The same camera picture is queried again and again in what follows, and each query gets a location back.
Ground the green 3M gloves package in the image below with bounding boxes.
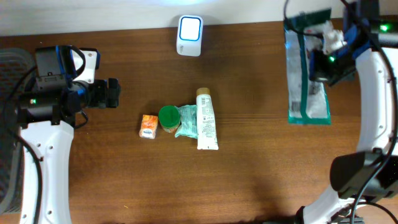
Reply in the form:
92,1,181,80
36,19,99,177
284,22,331,125

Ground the orange tissue packet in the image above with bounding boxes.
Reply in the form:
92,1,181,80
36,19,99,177
139,114,159,139

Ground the green-lid jar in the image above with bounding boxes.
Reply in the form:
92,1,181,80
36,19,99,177
159,105,181,133

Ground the mint green plastic packet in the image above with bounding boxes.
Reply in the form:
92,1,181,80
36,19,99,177
175,105,198,139

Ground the white tube tan cap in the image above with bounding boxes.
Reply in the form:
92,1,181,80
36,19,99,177
196,87,219,150

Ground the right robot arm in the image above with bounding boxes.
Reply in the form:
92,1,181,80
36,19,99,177
284,1,397,224

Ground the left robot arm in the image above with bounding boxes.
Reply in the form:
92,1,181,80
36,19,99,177
16,45,121,223

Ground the white barcode scanner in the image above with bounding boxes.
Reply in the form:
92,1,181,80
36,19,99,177
176,15,203,57

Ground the grey plastic basket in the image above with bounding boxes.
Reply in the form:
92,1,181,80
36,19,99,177
1,48,34,215

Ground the right black cable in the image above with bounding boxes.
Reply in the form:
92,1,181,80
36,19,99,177
282,0,398,224

